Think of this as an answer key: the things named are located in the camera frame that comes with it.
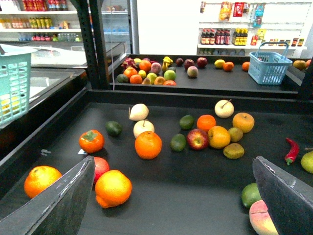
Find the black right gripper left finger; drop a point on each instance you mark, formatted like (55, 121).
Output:
(59, 209)

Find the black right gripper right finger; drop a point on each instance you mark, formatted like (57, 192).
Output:
(289, 200)

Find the light teal shopping basket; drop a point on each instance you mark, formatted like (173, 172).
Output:
(15, 71)

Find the black fruit shelf tray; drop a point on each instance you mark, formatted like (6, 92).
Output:
(176, 193)

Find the blue basket on shelf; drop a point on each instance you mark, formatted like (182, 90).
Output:
(267, 67)

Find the pink yellow peach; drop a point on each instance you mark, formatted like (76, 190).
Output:
(261, 220)

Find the orange front left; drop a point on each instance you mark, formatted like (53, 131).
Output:
(39, 179)

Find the green lime front right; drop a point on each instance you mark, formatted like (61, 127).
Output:
(250, 194)

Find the green lime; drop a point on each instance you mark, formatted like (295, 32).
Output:
(178, 142)
(250, 194)
(186, 122)

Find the green pear right edge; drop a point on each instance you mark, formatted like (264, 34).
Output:
(307, 160)

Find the red chili pepper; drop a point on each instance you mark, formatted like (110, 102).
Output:
(293, 152)

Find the large orange front centre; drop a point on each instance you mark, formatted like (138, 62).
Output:
(112, 189)

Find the red apple behind finger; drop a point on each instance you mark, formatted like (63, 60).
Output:
(101, 167)

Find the green brown pear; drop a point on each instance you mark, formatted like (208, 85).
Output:
(233, 151)

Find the orange persimmon green calyx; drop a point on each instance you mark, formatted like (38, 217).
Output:
(91, 141)

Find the small green brown kiwi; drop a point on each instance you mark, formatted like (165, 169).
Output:
(235, 133)

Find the yellow orange pear back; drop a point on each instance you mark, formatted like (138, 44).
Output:
(243, 121)

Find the dark green avocado left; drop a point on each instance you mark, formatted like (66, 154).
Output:
(113, 128)

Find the round orange centre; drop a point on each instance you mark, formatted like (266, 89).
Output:
(148, 145)

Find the red apple centre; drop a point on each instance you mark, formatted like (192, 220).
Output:
(197, 139)

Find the white pear with stem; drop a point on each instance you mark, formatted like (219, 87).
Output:
(224, 108)

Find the small orange tangerine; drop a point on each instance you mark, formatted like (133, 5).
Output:
(206, 122)

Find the white pear lower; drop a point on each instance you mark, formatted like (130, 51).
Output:
(142, 126)

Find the green lime lower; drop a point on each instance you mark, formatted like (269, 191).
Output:
(178, 142)

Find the white pear upper left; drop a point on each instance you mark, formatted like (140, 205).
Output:
(138, 112)

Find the green lime upper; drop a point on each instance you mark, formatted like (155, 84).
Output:
(186, 122)

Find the glass top freezer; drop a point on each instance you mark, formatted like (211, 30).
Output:
(52, 63)

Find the pile of assorted fruit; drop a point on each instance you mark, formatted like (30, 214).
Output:
(147, 72)

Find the yellow labelled bottles row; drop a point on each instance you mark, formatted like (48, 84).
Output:
(239, 37)

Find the dark sauce bottles row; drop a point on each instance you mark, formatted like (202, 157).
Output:
(214, 36)

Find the black shelf post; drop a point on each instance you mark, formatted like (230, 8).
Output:
(89, 13)

